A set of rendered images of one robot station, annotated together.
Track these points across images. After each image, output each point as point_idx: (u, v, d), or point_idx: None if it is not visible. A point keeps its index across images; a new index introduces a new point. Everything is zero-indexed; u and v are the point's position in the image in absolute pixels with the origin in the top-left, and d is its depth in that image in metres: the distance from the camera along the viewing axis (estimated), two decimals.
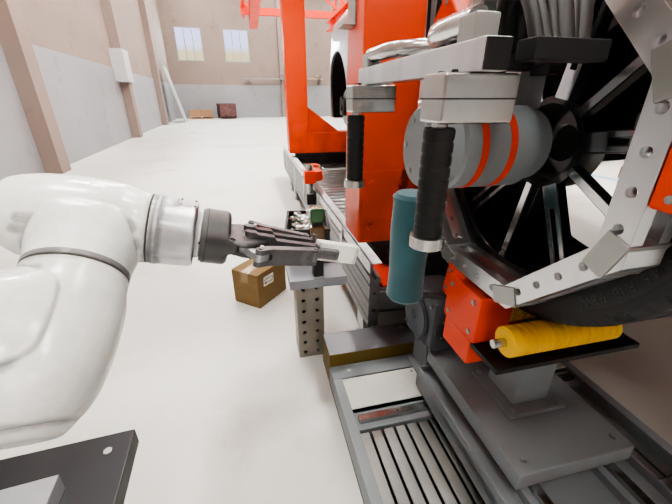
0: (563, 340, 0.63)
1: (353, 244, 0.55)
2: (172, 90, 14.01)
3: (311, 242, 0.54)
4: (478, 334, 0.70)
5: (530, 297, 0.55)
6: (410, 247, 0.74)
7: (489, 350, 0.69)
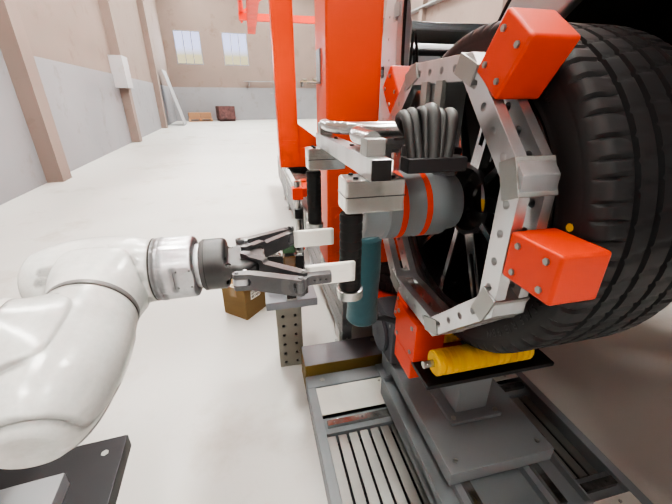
0: (481, 361, 0.76)
1: (350, 280, 0.48)
2: (171, 93, 14.14)
3: (307, 283, 0.45)
4: (416, 355, 0.83)
5: (445, 329, 0.68)
6: (362, 280, 0.87)
7: (425, 368, 0.82)
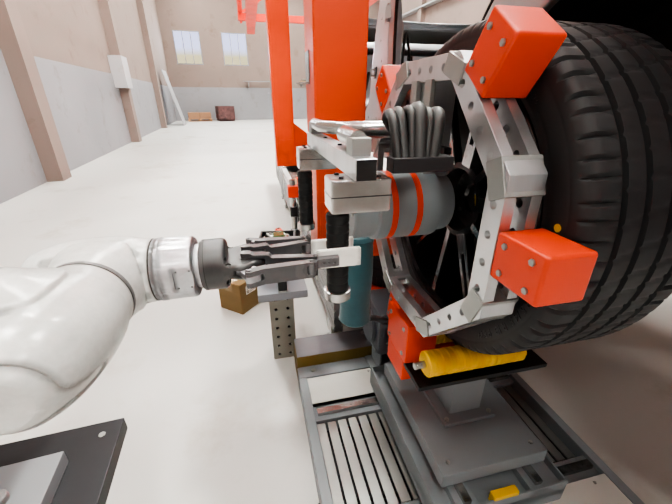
0: (473, 362, 0.75)
1: (355, 264, 0.53)
2: (171, 93, 14.18)
3: (317, 266, 0.50)
4: (408, 356, 0.82)
5: (436, 330, 0.68)
6: (354, 280, 0.86)
7: (417, 369, 0.82)
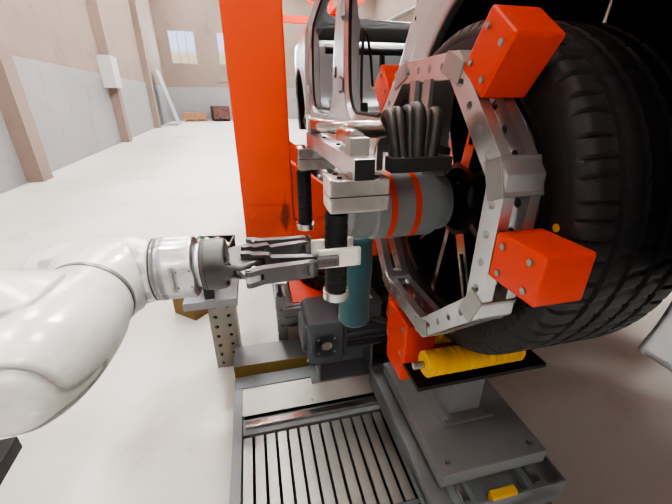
0: (472, 362, 0.75)
1: (355, 264, 0.53)
2: (165, 93, 14.13)
3: (317, 266, 0.50)
4: (407, 356, 0.82)
5: (434, 330, 0.67)
6: (353, 280, 0.86)
7: (416, 369, 0.82)
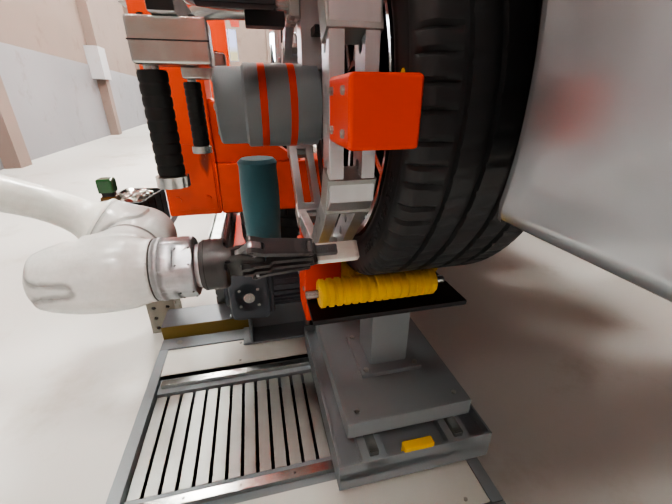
0: (372, 291, 0.66)
1: (355, 258, 0.54)
2: None
3: (315, 250, 0.51)
4: (309, 291, 0.73)
5: None
6: (254, 210, 0.78)
7: (319, 305, 0.73)
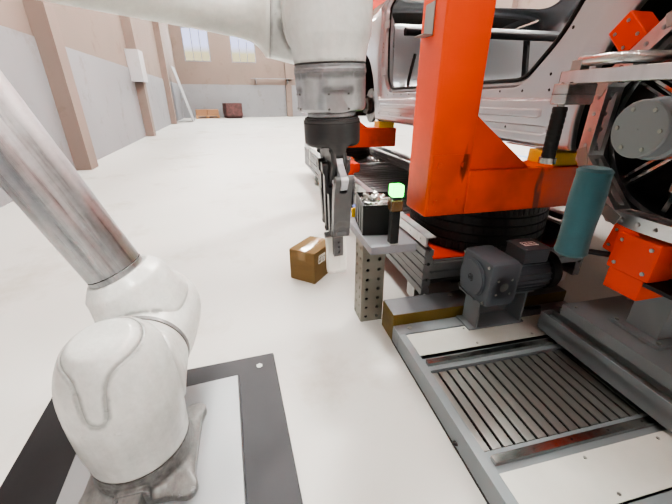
0: None
1: (328, 270, 0.54)
2: (180, 90, 14.20)
3: (337, 237, 0.50)
4: (652, 276, 0.90)
5: None
6: (592, 210, 0.95)
7: (662, 287, 0.90)
